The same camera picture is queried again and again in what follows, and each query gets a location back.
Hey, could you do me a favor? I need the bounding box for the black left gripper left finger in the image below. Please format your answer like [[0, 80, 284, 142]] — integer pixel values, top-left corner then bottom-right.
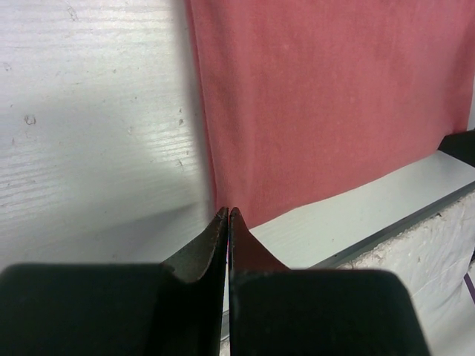
[[1, 208, 228, 355]]

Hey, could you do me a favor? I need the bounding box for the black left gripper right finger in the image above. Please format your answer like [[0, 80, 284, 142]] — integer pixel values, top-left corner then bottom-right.
[[229, 208, 430, 355]]

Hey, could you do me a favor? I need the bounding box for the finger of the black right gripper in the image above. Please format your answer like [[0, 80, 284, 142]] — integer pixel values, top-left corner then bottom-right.
[[438, 130, 475, 167]]

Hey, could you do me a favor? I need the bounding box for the salmon red t-shirt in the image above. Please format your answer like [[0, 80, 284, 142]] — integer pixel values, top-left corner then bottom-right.
[[186, 1, 474, 228]]

